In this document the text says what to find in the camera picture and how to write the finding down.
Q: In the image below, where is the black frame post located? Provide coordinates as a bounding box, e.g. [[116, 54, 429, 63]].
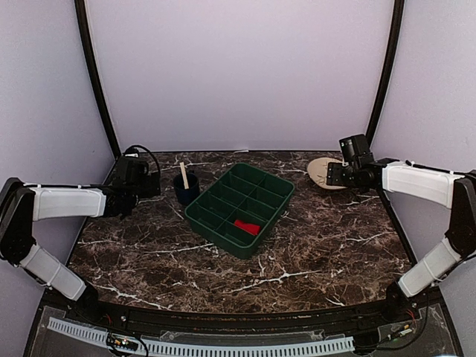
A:
[[365, 0, 405, 145], [74, 0, 121, 159]]

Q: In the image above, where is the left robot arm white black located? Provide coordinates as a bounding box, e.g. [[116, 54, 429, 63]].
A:
[[1, 154, 161, 324]]

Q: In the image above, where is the right black frame post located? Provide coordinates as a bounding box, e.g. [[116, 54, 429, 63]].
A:
[[365, 0, 405, 145]]

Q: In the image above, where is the red santa sock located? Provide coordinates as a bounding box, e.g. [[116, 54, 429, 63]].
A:
[[234, 219, 261, 236]]

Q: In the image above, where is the white slotted cable duct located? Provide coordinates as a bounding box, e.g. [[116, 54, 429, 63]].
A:
[[47, 318, 355, 357]]

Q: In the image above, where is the beige decorated plate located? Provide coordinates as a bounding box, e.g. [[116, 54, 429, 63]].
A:
[[307, 157, 345, 190]]

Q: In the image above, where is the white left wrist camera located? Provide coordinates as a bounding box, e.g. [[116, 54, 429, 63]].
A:
[[123, 145, 141, 158]]

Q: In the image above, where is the wooden stick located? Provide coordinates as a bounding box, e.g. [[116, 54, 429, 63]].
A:
[[179, 161, 190, 190]]

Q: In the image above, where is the black front rail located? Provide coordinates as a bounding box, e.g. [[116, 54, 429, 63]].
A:
[[92, 301, 387, 335]]

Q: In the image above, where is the green compartment tray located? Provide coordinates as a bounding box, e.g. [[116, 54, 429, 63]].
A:
[[184, 163, 295, 260]]

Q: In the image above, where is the dark blue mug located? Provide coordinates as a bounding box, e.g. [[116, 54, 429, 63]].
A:
[[173, 172, 200, 206]]

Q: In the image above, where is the left black frame post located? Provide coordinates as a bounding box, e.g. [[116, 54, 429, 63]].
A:
[[74, 0, 121, 159]]

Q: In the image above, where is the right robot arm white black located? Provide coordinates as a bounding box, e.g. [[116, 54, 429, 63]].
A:
[[326, 154, 475, 323]]

